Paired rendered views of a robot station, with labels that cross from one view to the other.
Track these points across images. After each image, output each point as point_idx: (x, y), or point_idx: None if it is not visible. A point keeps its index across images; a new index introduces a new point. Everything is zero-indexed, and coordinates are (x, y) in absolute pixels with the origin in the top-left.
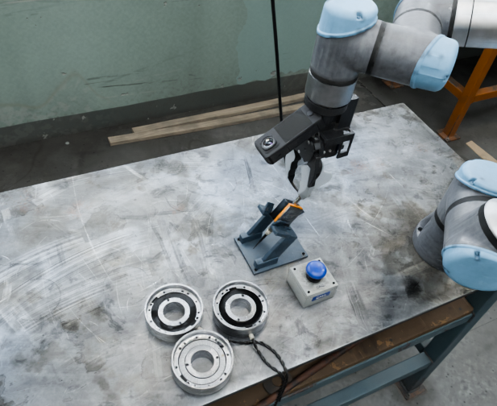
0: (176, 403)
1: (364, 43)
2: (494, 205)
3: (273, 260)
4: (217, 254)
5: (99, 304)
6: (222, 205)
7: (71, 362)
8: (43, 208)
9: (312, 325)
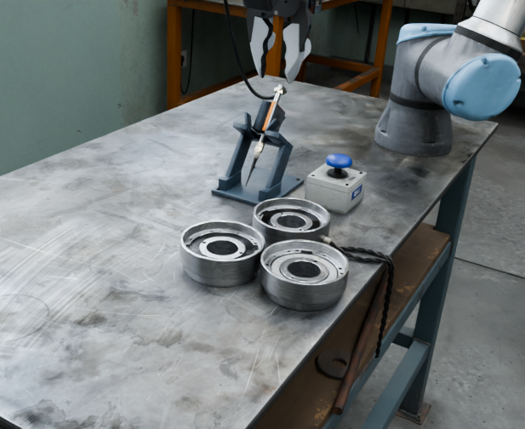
0: (311, 325)
1: None
2: (467, 20)
3: (277, 186)
4: (206, 208)
5: (110, 289)
6: (165, 174)
7: (134, 348)
8: None
9: (369, 221)
